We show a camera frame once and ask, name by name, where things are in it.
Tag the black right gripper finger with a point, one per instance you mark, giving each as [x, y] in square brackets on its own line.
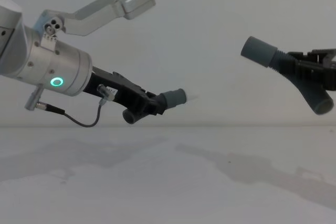
[307, 69]
[317, 54]

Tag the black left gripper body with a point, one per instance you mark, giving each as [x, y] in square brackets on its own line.
[123, 90]

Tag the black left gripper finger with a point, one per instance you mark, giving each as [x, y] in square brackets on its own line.
[152, 97]
[155, 109]

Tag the large grey branched pipe fitting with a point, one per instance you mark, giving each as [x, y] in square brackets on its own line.
[262, 52]

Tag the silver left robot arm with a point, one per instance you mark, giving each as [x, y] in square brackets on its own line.
[52, 64]

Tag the white table cloth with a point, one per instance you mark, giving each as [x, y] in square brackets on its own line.
[168, 176]

